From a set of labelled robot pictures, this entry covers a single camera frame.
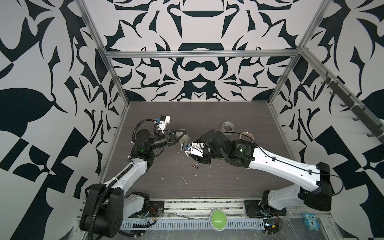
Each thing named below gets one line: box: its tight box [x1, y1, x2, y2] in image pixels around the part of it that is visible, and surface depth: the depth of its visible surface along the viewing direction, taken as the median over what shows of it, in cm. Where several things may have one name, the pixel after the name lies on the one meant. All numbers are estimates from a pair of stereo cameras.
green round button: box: [209, 208, 228, 232], surface depth 71 cm
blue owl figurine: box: [302, 212, 320, 231], surface depth 71 cm
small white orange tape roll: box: [239, 131, 255, 143], surface depth 101 cm
